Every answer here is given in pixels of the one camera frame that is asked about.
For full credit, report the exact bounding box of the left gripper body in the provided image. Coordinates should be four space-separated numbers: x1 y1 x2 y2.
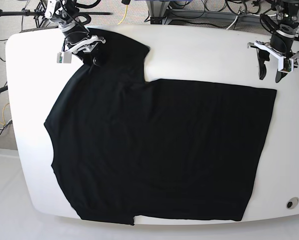
247 30 299 67

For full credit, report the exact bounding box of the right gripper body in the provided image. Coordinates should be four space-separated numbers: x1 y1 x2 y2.
63 31 106 55

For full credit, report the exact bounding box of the black T-shirt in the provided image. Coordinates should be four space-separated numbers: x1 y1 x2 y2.
44 29 277 225

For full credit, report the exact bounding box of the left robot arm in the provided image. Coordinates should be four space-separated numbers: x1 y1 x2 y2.
247 0 299 83

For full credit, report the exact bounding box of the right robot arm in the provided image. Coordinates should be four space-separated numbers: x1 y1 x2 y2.
44 0 106 66

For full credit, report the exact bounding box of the black tripod pole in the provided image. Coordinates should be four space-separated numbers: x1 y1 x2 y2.
0 10 113 17

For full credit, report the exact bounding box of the right table grommet hole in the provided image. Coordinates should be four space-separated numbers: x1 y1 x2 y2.
286 197 299 210

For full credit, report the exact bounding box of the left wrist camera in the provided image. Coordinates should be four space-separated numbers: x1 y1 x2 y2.
281 58 294 74

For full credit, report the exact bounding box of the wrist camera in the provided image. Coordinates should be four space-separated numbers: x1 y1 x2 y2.
281 58 294 74
56 51 72 64

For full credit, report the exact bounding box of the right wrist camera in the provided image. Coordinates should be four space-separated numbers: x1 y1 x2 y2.
56 51 72 64

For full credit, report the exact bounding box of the white cable at top right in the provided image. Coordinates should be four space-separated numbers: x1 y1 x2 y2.
226 13 243 30

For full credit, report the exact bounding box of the yellow cable at top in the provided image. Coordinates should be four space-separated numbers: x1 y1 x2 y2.
117 4 129 25

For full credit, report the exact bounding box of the yellow cable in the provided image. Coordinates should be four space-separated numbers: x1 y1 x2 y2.
0 102 13 130
117 4 129 25

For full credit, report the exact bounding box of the grey aluminium frame stand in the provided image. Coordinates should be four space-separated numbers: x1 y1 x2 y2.
145 0 262 29

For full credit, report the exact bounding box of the yellow cable at left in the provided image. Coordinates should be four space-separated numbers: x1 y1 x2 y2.
0 102 13 130

